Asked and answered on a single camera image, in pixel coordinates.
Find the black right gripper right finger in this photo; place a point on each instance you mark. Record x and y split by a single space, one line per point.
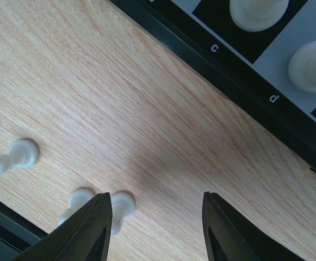
231 236

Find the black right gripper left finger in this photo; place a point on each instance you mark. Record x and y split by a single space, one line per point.
83 236

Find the white queen piece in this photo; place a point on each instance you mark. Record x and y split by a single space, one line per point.
302 68

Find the white bishop piece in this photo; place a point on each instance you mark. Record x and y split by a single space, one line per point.
257 15

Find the black silver chess board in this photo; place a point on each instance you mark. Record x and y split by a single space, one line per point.
250 68

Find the black front frame rail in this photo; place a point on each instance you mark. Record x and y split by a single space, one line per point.
16 233

